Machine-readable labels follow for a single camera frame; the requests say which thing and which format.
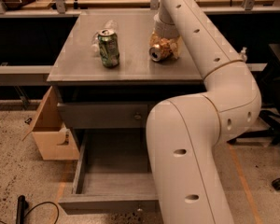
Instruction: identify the black cylinder on floor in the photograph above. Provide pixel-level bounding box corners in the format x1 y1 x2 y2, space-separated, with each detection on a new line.
16 195 29 224

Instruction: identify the black office chair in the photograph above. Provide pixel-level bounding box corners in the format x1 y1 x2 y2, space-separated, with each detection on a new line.
229 44 280 190

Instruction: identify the orange soda can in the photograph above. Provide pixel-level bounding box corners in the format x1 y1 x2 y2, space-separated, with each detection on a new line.
149 38 179 62

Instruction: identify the long grey shelf rail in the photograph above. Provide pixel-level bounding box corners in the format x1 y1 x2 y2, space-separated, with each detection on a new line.
0 63 269 87

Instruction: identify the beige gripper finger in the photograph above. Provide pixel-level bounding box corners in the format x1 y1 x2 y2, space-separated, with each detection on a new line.
149 33 161 51
169 37 180 59

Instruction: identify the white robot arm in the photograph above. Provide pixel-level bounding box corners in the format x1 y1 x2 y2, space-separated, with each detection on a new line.
146 0 261 224

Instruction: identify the black floor cable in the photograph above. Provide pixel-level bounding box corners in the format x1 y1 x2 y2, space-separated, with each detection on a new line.
0 201 60 224

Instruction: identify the closed grey drawer with knob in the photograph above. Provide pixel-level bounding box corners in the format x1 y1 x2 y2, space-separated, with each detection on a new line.
57 102 152 129

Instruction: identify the open cardboard box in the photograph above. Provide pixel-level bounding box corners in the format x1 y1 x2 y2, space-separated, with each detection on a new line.
24 87 79 161

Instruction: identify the open grey drawer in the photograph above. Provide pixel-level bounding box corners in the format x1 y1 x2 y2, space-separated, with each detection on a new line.
59 128 159 215

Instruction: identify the green soda can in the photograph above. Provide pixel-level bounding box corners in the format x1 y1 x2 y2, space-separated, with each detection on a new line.
100 34 119 68

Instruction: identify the grey wooden drawer cabinet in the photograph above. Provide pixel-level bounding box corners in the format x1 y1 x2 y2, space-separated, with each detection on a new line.
47 8 222 151

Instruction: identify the hand sanitizer pump bottle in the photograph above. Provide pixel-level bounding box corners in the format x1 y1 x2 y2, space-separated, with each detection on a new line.
239 47 247 63

